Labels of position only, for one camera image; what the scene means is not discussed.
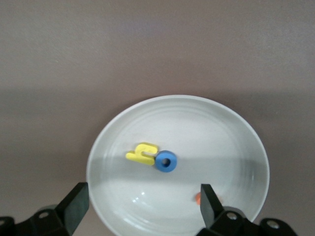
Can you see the brown table cover sheet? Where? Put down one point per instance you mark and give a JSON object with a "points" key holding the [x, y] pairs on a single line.
{"points": [[73, 49]]}

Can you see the blue foam letter o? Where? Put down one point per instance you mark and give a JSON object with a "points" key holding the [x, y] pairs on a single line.
{"points": [[172, 161]]}

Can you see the beige round plate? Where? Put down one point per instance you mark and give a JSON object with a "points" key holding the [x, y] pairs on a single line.
{"points": [[184, 127]]}

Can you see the yellow foam letter h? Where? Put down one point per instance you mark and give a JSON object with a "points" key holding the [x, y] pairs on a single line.
{"points": [[140, 153]]}

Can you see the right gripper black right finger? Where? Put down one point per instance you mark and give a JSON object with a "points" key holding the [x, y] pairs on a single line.
{"points": [[209, 206]]}

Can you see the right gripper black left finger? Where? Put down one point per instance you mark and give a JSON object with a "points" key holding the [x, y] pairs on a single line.
{"points": [[73, 209]]}

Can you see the orange foam letter f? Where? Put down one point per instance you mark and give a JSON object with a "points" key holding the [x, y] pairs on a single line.
{"points": [[198, 198]]}

